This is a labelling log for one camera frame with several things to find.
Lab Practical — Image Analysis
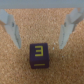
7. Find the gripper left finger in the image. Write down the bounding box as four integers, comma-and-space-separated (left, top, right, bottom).
0, 8, 24, 50

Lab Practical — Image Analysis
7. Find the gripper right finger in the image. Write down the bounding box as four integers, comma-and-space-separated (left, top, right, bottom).
58, 8, 84, 50

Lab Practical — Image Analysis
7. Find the purple block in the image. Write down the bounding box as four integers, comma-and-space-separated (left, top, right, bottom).
28, 42, 52, 70

